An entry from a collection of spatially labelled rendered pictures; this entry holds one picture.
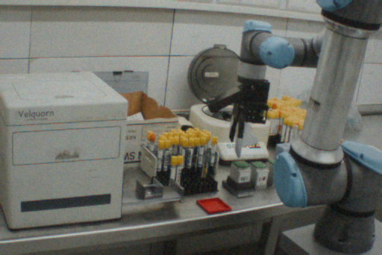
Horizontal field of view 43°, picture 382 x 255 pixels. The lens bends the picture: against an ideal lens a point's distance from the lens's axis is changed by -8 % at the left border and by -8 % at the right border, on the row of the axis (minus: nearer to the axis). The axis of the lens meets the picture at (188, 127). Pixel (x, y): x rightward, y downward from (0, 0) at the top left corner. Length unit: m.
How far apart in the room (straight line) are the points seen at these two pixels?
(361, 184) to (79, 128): 0.62
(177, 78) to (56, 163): 0.89
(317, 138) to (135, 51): 0.96
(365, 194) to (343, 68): 0.31
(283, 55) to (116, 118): 0.41
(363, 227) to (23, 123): 0.78
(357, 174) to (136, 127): 0.69
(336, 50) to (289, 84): 1.28
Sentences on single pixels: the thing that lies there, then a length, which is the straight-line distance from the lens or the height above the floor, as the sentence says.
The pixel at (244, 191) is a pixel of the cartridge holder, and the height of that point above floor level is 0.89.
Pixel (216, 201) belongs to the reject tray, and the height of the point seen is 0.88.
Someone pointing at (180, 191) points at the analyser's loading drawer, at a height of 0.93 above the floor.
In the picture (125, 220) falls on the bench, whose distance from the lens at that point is 1.25.
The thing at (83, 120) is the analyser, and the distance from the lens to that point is 1.11.
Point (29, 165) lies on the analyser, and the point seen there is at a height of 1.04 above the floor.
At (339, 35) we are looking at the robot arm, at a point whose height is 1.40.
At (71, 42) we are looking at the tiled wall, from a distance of 1.73.
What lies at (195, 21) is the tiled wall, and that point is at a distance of 1.89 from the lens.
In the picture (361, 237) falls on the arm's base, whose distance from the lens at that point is 1.17.
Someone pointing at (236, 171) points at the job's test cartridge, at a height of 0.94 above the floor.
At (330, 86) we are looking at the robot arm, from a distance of 0.97.
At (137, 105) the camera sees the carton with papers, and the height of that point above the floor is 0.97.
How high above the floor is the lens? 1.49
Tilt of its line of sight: 18 degrees down
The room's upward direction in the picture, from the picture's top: 7 degrees clockwise
